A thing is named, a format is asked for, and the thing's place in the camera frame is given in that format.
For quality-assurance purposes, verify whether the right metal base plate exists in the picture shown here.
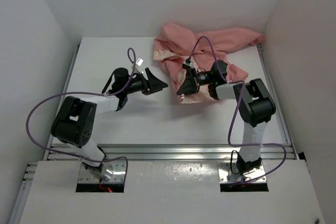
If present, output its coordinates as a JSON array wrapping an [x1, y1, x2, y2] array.
[[218, 161, 267, 185]]

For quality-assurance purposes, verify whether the left aluminium side rail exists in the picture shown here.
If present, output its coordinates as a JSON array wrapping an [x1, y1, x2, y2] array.
[[8, 45, 80, 224]]

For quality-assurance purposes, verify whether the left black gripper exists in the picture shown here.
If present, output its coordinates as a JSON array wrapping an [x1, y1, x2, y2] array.
[[123, 67, 167, 94]]

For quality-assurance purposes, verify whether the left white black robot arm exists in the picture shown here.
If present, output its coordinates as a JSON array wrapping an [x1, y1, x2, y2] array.
[[51, 68, 168, 172]]

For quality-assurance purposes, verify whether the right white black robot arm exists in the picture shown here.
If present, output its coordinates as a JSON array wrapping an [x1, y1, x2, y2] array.
[[176, 59, 276, 175]]

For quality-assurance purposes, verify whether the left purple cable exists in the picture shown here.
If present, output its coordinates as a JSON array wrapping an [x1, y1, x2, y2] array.
[[25, 47, 137, 168]]

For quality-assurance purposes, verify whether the pink hooded zip jacket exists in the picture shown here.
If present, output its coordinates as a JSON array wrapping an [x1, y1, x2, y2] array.
[[153, 23, 265, 90]]

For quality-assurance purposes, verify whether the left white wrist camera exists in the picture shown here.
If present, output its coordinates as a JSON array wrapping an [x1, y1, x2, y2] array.
[[135, 57, 144, 67]]

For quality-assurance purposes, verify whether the right aluminium side rail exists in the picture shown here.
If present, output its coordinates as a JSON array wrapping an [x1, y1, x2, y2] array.
[[257, 44, 299, 159]]

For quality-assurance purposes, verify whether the aluminium front rail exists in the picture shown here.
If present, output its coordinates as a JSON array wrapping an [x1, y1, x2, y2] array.
[[46, 144, 296, 161]]

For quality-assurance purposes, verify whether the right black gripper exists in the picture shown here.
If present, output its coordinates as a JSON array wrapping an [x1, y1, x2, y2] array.
[[177, 67, 215, 97]]

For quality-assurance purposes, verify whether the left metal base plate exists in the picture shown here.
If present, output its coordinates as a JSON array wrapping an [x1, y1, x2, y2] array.
[[78, 161, 127, 184]]

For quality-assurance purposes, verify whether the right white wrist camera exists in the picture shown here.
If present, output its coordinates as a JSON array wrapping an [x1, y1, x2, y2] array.
[[182, 59, 193, 70]]

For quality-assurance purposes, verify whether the aluminium side rail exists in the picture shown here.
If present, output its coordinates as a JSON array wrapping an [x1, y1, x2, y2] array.
[[257, 44, 299, 159], [8, 45, 80, 224]]

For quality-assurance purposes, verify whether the metal base plate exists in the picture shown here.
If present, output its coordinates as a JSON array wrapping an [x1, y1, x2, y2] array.
[[218, 161, 267, 185], [78, 161, 127, 184]]

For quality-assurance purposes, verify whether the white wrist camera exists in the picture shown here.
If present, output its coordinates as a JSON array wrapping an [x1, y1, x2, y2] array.
[[182, 59, 193, 70], [135, 57, 144, 67]]

